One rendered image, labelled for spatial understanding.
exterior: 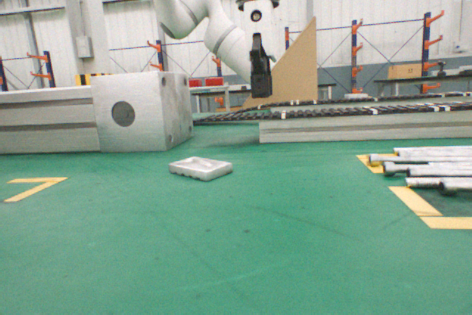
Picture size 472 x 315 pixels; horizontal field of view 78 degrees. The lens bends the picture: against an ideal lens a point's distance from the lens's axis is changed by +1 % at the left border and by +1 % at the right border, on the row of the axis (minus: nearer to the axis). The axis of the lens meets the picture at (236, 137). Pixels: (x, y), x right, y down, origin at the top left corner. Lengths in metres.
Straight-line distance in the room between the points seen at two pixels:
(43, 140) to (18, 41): 10.85
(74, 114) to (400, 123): 0.39
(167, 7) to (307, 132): 0.73
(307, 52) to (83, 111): 0.60
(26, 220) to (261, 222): 0.14
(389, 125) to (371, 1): 8.23
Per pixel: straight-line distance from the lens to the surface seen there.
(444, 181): 0.21
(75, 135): 0.42
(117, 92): 0.38
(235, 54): 0.95
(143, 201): 0.21
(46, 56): 10.11
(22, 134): 0.48
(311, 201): 0.19
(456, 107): 0.38
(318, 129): 0.36
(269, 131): 0.36
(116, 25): 9.41
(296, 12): 8.23
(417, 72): 5.84
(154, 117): 0.36
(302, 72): 0.84
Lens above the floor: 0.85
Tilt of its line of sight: 10 degrees down
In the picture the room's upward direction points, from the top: 4 degrees counter-clockwise
